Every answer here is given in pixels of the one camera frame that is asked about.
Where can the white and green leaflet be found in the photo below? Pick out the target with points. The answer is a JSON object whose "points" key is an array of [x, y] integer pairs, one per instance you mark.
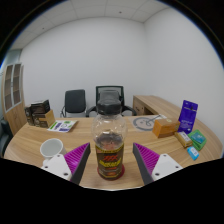
{"points": [[62, 126]]}

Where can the clear bottle with black cap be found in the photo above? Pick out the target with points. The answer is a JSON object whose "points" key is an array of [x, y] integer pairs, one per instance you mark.
{"points": [[109, 156]]}

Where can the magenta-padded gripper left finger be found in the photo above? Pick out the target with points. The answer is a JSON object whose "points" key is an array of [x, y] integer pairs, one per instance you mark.
{"points": [[75, 160]]}

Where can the tan cardboard box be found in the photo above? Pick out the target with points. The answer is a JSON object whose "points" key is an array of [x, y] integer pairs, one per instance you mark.
{"points": [[45, 120]]}

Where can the grey mesh office chair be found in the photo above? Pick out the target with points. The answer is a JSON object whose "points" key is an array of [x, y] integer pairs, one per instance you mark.
{"points": [[128, 109]]}

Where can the small blue box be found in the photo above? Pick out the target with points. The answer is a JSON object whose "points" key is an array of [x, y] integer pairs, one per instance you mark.
{"points": [[193, 153]]}

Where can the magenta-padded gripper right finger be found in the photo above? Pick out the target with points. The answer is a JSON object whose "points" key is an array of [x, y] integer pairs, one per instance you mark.
{"points": [[148, 160]]}

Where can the white mug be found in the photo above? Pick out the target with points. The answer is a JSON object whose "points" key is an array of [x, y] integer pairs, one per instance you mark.
{"points": [[51, 148]]}

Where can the purple standing card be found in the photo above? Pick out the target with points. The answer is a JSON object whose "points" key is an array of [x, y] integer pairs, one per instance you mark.
{"points": [[188, 116]]}

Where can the wooden cabinet with glass doors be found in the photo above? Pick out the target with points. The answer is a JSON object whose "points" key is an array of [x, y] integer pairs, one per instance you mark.
{"points": [[15, 113]]}

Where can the small beige box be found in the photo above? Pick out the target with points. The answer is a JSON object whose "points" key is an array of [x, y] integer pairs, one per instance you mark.
{"points": [[183, 139]]}

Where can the black office chair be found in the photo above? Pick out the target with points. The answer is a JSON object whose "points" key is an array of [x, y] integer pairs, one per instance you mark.
{"points": [[74, 101]]}

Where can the orange box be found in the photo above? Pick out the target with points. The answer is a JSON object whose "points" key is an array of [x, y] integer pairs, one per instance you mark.
{"points": [[165, 128]]}

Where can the green box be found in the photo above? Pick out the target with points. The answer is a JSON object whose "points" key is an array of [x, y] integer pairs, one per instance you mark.
{"points": [[198, 139]]}

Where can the black leather sofa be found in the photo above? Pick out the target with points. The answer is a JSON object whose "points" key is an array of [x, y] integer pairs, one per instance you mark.
{"points": [[4, 138]]}

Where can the wooden side desk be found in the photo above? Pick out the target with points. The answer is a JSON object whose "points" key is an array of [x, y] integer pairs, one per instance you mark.
{"points": [[156, 103]]}

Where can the wide dark brown box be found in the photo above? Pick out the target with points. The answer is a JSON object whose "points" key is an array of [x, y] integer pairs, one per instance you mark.
{"points": [[40, 106]]}

